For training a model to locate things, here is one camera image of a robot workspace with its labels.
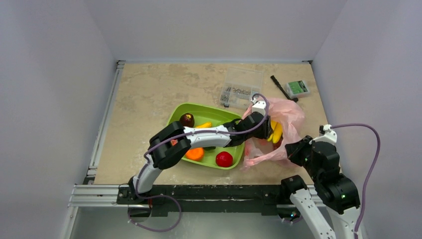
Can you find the pink plastic bag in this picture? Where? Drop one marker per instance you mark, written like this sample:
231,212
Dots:
291,118

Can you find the dark green fake avocado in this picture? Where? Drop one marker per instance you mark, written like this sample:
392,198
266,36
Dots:
209,148

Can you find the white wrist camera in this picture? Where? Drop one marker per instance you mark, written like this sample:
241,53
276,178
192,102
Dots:
327,134
259,106

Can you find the green plastic tray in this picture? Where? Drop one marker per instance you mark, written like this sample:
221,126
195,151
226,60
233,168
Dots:
203,114

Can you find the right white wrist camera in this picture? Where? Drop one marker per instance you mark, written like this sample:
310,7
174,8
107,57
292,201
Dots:
327,134

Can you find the black T-handle tool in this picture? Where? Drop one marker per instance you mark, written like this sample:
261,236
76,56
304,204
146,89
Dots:
276,82

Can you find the yellow fake banana bunch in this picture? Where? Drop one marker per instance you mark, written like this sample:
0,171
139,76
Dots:
277,132

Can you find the small green labelled box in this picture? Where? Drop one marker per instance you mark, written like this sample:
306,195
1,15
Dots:
297,89

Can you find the red fake apple right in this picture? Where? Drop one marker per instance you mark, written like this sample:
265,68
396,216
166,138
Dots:
224,159

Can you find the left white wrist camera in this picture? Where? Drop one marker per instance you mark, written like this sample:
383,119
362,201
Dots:
259,106

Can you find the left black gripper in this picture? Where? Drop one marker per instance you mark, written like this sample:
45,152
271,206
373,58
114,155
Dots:
265,132

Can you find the clear plastic screw box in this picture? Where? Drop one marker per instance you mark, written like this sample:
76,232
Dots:
239,86

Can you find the yellow fake fruit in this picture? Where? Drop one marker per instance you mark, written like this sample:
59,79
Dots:
205,125

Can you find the dark red fake apple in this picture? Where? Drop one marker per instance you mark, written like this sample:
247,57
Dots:
187,120

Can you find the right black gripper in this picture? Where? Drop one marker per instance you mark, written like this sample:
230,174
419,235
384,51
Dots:
293,150

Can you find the orange fake fruit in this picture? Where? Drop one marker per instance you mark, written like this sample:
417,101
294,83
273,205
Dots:
195,154

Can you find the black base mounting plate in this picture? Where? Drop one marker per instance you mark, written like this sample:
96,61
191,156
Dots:
267,200

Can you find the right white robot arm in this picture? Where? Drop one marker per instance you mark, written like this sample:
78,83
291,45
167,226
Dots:
337,192

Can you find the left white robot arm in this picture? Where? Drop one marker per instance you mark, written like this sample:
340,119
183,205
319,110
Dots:
171,144

